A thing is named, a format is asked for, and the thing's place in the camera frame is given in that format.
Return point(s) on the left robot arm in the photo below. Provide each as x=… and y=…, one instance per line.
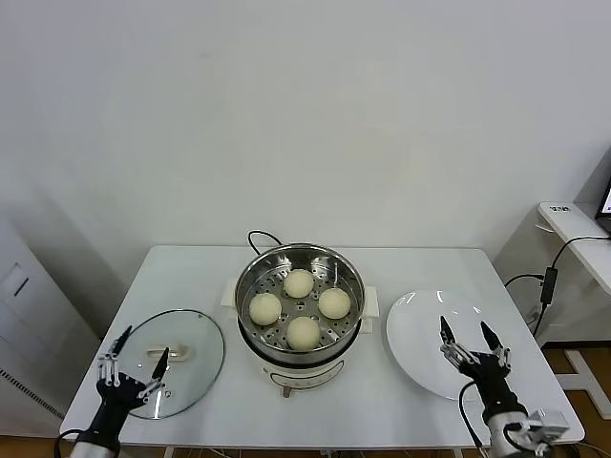
x=95, y=448

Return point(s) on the dark grey USB hub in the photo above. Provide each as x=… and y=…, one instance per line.
x=549, y=286

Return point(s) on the stainless steel steamer basket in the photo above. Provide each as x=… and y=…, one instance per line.
x=348, y=276

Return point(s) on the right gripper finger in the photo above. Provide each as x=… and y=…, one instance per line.
x=491, y=339
x=448, y=331

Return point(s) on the white steamed baozi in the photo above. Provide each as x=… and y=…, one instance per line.
x=303, y=332
x=335, y=303
x=299, y=283
x=265, y=309

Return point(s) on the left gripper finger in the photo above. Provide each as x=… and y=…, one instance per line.
x=121, y=339
x=161, y=365

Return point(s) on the white side desk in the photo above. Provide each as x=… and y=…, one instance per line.
x=573, y=224

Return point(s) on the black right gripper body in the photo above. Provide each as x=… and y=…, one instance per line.
x=491, y=381

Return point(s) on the steel steamer pot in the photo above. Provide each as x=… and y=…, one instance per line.
x=305, y=372

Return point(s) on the black laptop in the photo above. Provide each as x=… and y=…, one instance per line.
x=606, y=210

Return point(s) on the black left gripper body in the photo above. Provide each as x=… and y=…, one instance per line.
x=117, y=393

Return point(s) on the large white plate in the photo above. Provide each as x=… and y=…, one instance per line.
x=420, y=343

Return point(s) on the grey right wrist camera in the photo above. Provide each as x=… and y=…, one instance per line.
x=549, y=420

